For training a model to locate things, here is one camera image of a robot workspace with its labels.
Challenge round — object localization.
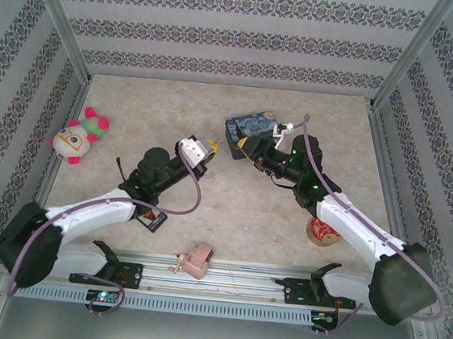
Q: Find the aluminium front rail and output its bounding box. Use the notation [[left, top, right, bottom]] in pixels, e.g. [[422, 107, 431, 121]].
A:
[[0, 237, 434, 324]]

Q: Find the red gold tape roll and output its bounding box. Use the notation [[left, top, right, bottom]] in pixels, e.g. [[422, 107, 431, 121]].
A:
[[304, 216, 342, 249]]

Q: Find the aluminium side rail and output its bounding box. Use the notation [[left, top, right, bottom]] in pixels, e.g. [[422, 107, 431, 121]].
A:
[[351, 107, 434, 286], [14, 74, 94, 254]]

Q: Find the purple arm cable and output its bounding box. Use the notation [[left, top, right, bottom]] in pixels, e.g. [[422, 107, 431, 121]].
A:
[[280, 113, 453, 339], [5, 135, 209, 327]]

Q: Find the starry night print box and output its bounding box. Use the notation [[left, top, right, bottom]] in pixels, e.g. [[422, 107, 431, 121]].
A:
[[222, 105, 279, 163]]

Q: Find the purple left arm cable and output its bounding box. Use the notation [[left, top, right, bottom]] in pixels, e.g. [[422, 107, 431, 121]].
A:
[[5, 135, 209, 327]]

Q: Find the pink pencil sharpener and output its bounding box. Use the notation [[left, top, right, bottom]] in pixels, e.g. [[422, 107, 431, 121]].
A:
[[166, 240, 216, 282]]

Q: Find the aluminium frame post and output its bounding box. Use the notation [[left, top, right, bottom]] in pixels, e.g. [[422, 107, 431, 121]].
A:
[[368, 0, 453, 119], [9, 0, 102, 84]]

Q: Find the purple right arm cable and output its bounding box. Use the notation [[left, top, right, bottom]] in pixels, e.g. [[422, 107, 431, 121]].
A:
[[280, 113, 453, 339]]

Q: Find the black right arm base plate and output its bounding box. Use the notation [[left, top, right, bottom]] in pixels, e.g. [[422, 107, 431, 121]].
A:
[[281, 276, 361, 312]]

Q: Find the black printed card pack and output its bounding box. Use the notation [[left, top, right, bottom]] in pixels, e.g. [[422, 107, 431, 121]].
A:
[[133, 207, 168, 235]]

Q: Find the slotted grey cable duct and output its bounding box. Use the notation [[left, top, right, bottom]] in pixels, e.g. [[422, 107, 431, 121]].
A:
[[8, 279, 314, 329]]

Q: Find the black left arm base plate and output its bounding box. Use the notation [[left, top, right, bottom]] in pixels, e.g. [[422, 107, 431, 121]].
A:
[[68, 256, 144, 291]]

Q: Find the small circuit board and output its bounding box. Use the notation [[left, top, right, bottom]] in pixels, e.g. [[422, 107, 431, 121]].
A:
[[85, 288, 121, 305], [313, 312, 340, 327]]

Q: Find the white pink green plush toy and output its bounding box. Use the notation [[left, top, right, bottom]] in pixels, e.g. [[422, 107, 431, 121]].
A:
[[46, 103, 114, 171]]

